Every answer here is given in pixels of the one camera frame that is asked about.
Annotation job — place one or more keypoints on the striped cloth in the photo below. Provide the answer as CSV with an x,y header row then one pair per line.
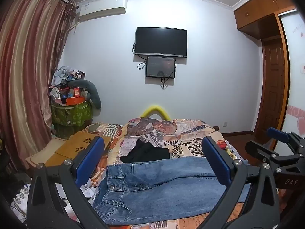
x,y
107,128

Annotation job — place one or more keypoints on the pile of clothes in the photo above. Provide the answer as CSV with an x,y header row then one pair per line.
x,y
63,76

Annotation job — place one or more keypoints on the white crumpled paper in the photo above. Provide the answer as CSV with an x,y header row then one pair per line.
x,y
88,190

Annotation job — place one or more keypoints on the wooden lap desk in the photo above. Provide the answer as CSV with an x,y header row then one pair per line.
x,y
78,143

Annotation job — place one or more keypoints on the green fabric storage box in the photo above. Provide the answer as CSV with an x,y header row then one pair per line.
x,y
71,114

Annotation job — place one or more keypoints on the black garment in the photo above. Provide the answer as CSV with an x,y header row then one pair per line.
x,y
145,152

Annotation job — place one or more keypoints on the orange box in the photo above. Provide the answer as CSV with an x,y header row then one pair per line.
x,y
75,101

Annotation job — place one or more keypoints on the small black monitor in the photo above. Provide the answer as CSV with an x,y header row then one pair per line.
x,y
160,66

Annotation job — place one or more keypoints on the bed with printed cover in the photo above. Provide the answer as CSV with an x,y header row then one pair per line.
x,y
181,133

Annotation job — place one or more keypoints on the striped red curtain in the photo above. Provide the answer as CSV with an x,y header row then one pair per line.
x,y
28,64

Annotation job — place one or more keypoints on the black wall television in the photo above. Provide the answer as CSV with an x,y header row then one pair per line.
x,y
160,40

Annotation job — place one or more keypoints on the grey long pillow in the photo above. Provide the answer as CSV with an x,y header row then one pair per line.
x,y
94,95

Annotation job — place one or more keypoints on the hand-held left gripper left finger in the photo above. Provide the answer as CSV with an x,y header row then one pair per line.
x,y
91,159

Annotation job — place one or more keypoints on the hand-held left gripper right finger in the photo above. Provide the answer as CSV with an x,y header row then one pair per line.
x,y
216,162

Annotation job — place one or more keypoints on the beige cardboard sheet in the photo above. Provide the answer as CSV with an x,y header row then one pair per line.
x,y
50,155

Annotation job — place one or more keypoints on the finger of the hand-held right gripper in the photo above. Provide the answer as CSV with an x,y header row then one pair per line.
x,y
277,133
257,149

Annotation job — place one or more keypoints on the brown wooden door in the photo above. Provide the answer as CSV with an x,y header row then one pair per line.
x,y
274,88

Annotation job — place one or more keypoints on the white air conditioner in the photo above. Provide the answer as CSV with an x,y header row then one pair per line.
x,y
102,8

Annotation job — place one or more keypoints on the white sliding wardrobe door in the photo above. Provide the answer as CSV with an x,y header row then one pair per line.
x,y
295,76

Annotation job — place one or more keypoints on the wooden overhead cabinet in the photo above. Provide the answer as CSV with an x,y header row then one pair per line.
x,y
257,14

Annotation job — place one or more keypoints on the yellow foam tube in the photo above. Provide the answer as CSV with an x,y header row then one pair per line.
x,y
154,108

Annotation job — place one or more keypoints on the blue denim pants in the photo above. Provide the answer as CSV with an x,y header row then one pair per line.
x,y
162,188

